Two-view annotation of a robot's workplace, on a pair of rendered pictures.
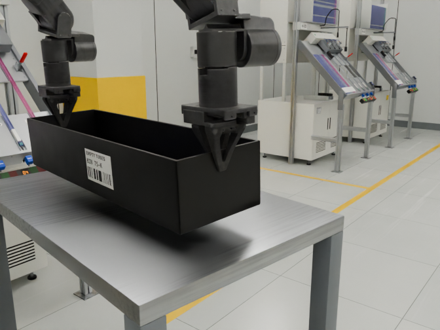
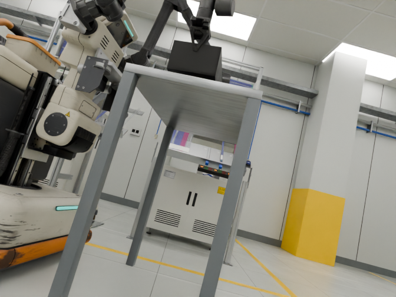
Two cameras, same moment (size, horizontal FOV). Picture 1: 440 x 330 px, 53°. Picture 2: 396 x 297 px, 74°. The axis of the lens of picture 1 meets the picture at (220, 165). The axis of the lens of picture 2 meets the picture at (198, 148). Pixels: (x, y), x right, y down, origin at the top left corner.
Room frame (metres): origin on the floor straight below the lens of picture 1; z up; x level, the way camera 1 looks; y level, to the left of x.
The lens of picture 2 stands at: (0.19, -0.72, 0.45)
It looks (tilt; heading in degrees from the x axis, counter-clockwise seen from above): 9 degrees up; 51
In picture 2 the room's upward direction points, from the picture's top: 15 degrees clockwise
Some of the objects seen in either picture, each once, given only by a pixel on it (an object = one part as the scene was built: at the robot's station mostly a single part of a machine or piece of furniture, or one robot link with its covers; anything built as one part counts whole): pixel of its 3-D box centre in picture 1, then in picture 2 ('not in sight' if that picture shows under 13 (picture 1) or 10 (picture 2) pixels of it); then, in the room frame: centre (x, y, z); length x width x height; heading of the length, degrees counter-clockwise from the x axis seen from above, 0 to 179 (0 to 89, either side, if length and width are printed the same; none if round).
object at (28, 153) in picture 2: not in sight; (66, 141); (0.51, 0.66, 0.53); 0.28 x 0.27 x 0.25; 43
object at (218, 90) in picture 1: (218, 92); (202, 22); (0.65, 0.00, 1.04); 0.10 x 0.07 x 0.07; 43
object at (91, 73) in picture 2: not in sight; (105, 81); (0.55, 0.52, 0.84); 0.28 x 0.16 x 0.22; 43
